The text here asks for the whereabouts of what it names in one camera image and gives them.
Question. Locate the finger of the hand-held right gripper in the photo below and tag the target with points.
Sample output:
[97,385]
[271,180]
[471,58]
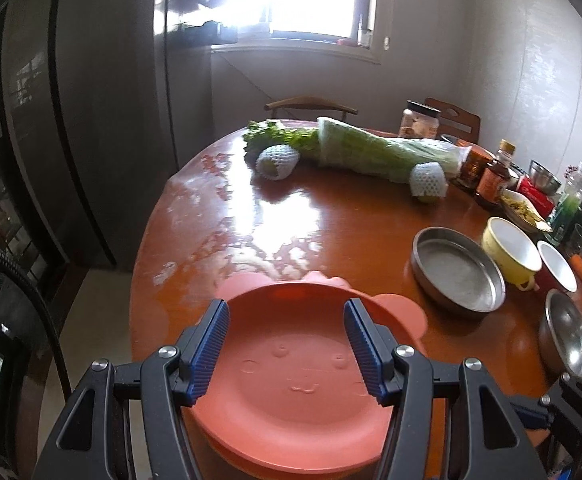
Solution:
[571,405]

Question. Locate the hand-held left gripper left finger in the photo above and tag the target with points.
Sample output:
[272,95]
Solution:
[210,352]

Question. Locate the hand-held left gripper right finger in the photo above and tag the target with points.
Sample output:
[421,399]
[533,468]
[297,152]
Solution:
[363,352]

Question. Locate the pink bear-shaped plate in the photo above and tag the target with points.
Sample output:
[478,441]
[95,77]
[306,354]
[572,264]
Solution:
[291,360]

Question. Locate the round steel pan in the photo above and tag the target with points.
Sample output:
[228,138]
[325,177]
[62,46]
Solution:
[458,272]

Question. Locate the red and white bowl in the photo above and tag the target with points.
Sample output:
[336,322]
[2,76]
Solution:
[558,267]

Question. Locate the clear drinking glass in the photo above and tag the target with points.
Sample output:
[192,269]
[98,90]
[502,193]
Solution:
[579,240]

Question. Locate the fruit in white foam net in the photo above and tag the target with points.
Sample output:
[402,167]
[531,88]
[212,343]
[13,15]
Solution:
[428,180]
[277,161]

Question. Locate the green plastic drink bottle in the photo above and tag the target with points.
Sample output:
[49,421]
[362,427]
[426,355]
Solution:
[568,210]

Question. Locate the napa cabbage in plastic wrap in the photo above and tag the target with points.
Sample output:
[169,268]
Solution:
[371,152]

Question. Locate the white dish of shredded food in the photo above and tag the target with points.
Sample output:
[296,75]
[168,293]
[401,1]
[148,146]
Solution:
[521,210]

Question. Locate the red tissue box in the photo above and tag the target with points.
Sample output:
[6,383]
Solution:
[538,197]

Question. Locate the brown sauce bottle yellow cap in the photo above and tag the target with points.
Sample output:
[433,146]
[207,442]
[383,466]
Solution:
[493,182]

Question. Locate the chili sauce jar red lid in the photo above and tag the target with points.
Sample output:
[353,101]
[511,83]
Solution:
[475,167]

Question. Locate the green celery bunch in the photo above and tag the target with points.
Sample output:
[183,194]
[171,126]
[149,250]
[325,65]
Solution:
[278,136]

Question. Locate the small steel bowl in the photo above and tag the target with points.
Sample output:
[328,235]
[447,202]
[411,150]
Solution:
[545,177]

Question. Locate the clear jar with black lid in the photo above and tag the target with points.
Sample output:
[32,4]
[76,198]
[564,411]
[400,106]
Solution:
[419,122]

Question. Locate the wooden chair with curved back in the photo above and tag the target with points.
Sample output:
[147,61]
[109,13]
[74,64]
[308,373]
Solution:
[311,104]

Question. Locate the wooden chair with slotted back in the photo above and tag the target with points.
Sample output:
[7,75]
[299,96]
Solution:
[463,119]

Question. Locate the grey refrigerator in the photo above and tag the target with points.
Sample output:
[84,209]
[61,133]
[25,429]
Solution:
[71,110]

